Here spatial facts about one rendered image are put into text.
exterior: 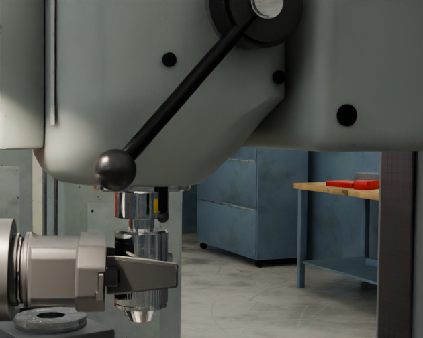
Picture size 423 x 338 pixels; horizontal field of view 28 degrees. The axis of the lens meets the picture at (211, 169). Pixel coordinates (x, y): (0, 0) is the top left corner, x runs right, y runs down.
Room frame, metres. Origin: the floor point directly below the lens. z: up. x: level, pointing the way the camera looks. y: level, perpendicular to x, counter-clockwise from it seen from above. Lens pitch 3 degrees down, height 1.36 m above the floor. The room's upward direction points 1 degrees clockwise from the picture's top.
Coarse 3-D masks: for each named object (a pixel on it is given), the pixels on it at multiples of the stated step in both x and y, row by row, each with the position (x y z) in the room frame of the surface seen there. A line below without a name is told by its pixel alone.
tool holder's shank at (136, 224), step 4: (128, 220) 0.73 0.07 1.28; (132, 220) 0.73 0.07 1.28; (136, 220) 0.72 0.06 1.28; (140, 220) 0.72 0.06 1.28; (144, 220) 0.72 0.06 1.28; (148, 220) 0.73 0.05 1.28; (152, 220) 0.73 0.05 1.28; (128, 224) 0.73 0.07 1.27; (132, 224) 0.73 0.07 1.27; (136, 224) 0.72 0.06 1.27; (140, 224) 0.72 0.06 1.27; (144, 224) 0.72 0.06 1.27; (148, 224) 0.73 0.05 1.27; (152, 224) 0.73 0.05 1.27; (128, 228) 0.73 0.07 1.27; (132, 228) 0.73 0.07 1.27; (136, 228) 0.72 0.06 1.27; (140, 228) 0.72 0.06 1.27; (144, 228) 0.72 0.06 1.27; (148, 228) 0.73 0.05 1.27; (152, 228) 0.73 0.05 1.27
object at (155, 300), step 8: (120, 248) 0.72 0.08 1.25; (128, 248) 0.71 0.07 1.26; (136, 248) 0.71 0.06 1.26; (144, 248) 0.71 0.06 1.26; (152, 248) 0.71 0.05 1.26; (160, 248) 0.72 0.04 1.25; (128, 256) 0.71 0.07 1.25; (136, 256) 0.71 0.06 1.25; (144, 256) 0.71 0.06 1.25; (152, 256) 0.71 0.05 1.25; (160, 256) 0.72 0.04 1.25; (120, 296) 0.72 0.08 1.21; (128, 296) 0.71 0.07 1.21; (136, 296) 0.71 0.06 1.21; (144, 296) 0.71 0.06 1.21; (152, 296) 0.71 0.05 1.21; (160, 296) 0.72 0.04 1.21; (120, 304) 0.72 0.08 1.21; (128, 304) 0.71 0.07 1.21; (136, 304) 0.71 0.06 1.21; (144, 304) 0.71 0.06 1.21; (152, 304) 0.71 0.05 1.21; (160, 304) 0.72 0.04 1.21
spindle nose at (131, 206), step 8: (168, 192) 0.73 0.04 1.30; (120, 200) 0.72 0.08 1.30; (128, 200) 0.71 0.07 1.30; (136, 200) 0.71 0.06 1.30; (144, 200) 0.71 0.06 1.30; (152, 200) 0.71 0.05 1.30; (168, 200) 0.73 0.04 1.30; (120, 208) 0.72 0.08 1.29; (128, 208) 0.71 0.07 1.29; (136, 208) 0.71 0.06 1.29; (144, 208) 0.71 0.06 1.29; (152, 208) 0.71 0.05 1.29; (168, 208) 0.73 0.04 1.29; (120, 216) 0.72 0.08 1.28; (128, 216) 0.71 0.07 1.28; (136, 216) 0.71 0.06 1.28; (144, 216) 0.71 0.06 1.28; (152, 216) 0.71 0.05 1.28
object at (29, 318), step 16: (16, 320) 1.03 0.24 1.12; (32, 320) 1.03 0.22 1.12; (48, 320) 1.03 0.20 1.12; (64, 320) 1.03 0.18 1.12; (80, 320) 1.04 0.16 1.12; (0, 336) 1.03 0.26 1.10; (16, 336) 1.00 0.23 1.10; (32, 336) 1.00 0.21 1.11; (48, 336) 1.00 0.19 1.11; (64, 336) 1.00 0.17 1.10; (80, 336) 1.01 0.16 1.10; (96, 336) 1.03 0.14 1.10; (112, 336) 1.04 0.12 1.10
